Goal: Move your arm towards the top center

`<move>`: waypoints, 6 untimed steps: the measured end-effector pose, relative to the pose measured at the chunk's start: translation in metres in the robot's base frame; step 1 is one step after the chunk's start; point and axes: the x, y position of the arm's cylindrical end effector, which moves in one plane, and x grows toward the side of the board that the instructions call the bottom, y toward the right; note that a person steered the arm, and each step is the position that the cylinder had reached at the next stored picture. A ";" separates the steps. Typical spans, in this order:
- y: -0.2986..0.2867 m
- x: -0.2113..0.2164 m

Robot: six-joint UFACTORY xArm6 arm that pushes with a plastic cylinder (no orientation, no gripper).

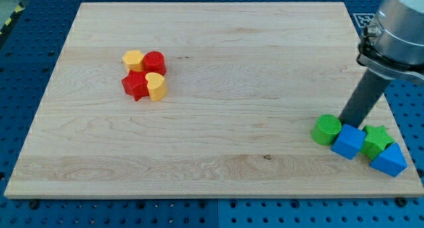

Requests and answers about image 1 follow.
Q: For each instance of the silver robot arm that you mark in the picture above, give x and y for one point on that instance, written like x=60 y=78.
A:
x=391 y=45

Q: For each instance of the yellow heart block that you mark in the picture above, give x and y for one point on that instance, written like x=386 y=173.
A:
x=156 y=86

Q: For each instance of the light wooden board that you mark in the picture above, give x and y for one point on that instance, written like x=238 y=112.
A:
x=246 y=83

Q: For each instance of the red cylinder block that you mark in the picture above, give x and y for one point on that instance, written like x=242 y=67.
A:
x=154 y=62

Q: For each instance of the red star block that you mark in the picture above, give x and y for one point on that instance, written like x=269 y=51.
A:
x=135 y=84

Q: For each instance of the yellow hexagon block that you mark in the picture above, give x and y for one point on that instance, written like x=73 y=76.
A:
x=132 y=60

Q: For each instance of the green cylinder block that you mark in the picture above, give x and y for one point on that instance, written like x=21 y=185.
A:
x=326 y=129

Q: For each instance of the blue cube block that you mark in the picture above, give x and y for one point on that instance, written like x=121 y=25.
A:
x=349 y=142

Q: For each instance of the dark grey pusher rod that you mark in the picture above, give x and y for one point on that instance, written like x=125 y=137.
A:
x=366 y=94

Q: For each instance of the green star block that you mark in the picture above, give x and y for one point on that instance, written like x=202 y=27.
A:
x=376 y=141

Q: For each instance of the black white fiducial tag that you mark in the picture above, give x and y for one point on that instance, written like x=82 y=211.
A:
x=362 y=19

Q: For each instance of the blue triangle block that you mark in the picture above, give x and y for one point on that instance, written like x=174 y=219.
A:
x=391 y=161

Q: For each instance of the yellow black hazard tape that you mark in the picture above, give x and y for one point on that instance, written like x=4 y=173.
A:
x=12 y=19

